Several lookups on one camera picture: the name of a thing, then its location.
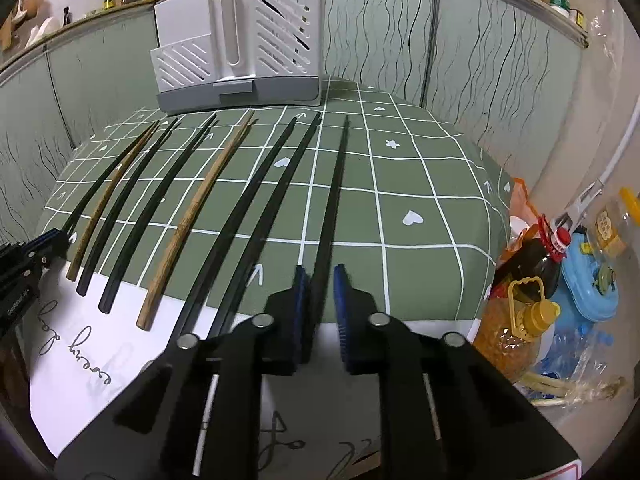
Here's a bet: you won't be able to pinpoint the thick wooden chopstick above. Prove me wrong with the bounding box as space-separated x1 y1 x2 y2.
136 110 258 332

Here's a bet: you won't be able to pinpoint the pale green onion stalks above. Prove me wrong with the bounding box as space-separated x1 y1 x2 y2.
520 372 628 408

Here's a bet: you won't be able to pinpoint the black chopstick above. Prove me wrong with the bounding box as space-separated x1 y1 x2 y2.
175 116 299 346
307 115 351 306
97 114 219 313
75 117 181 297
60 121 158 235
207 111 323 341

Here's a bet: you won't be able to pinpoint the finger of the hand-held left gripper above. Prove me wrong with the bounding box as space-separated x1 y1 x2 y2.
0 229 69 267
0 257 51 293

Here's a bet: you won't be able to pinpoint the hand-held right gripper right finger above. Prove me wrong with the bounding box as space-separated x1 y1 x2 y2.
334 264 581 480

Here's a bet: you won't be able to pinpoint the green wavy-pattern cabinet door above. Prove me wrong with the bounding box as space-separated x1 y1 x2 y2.
44 7 162 153
0 52 76 248
422 0 587 201
320 0 441 108

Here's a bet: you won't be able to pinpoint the blue plastic container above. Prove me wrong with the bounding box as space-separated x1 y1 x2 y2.
560 232 621 321

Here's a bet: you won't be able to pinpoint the clear jar yellow label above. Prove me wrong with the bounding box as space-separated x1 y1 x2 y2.
587 187 640 256

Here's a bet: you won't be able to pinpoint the white slatted utensil holder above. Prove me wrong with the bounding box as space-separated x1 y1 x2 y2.
150 0 325 114

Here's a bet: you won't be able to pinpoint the cooking oil bottle yellow cap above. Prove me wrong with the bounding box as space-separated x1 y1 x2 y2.
472 277 563 386

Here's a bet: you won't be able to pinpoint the thin wooden chopstick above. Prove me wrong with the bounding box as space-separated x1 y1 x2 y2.
66 120 162 282

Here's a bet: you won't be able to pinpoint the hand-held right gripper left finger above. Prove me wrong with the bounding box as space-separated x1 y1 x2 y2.
52 265 313 480

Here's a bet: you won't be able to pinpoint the white hose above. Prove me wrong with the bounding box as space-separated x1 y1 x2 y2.
597 110 640 191

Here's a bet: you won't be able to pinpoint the dark sauce bottle red cap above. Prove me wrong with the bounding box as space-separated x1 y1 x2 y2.
500 227 573 301

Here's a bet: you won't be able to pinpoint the kitchen counter with metal edge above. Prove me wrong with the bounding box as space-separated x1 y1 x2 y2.
0 0 591 73

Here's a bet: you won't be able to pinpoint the orange plastic bag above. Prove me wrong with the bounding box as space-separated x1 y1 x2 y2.
505 177 543 261

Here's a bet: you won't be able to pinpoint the white hose connector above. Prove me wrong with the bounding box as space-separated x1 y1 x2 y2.
555 180 606 233

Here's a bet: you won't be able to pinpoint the clear blue plastic bottle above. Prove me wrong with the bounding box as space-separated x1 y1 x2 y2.
537 320 616 386

